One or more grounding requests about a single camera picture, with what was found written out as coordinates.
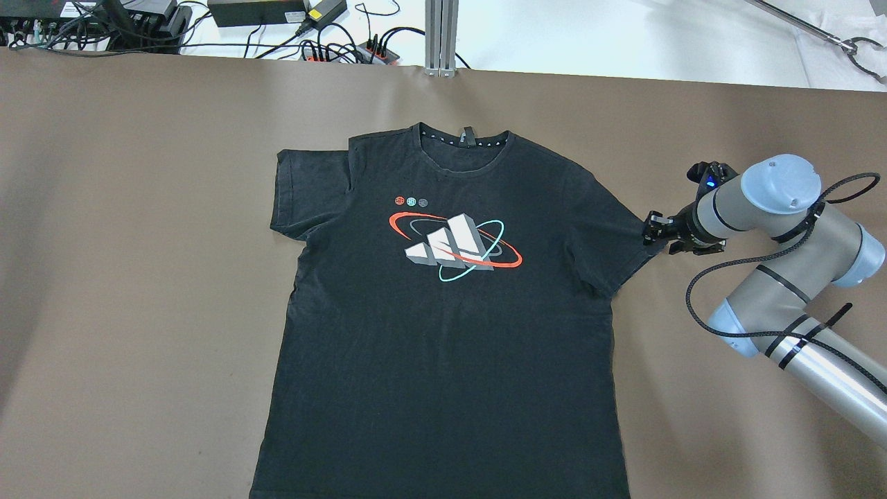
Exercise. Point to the metal reacher claw tool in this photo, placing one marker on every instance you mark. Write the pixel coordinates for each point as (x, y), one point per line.
(849, 47)

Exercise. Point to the black graphic t-shirt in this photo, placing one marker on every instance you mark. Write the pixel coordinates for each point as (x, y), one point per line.
(450, 330)

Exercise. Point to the red black power strip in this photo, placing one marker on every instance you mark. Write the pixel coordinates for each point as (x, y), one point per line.
(366, 53)

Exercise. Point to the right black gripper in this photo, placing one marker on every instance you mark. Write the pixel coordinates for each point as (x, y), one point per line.
(684, 226)

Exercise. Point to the aluminium frame post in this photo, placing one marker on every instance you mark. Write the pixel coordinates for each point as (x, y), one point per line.
(440, 38)

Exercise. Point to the black power adapter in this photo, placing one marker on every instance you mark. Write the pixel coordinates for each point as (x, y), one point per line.
(256, 13)

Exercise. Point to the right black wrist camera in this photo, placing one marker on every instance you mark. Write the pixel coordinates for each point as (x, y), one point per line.
(710, 175)

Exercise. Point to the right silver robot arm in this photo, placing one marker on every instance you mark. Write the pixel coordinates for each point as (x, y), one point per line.
(766, 314)

